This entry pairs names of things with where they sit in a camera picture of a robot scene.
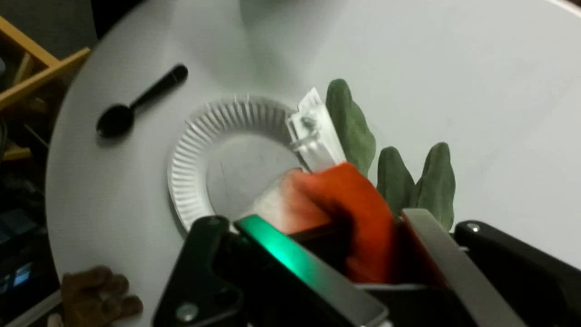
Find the brown plush toy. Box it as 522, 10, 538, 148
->
61, 266, 144, 327

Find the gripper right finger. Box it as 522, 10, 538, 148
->
402, 210, 527, 327

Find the black plastic spoon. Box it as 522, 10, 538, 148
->
97, 64, 190, 139

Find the white paper plate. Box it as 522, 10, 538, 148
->
168, 97, 302, 232

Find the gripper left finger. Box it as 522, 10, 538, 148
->
235, 217, 389, 327

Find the wooden chair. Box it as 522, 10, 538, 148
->
0, 17, 92, 163

